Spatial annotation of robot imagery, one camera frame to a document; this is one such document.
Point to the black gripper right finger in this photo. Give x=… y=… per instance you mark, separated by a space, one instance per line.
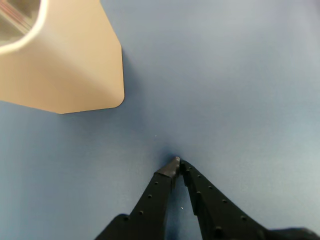
x=218 y=215

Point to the beige square box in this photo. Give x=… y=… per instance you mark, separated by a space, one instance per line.
x=72 y=70

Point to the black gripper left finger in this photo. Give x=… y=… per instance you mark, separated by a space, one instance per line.
x=148 y=210

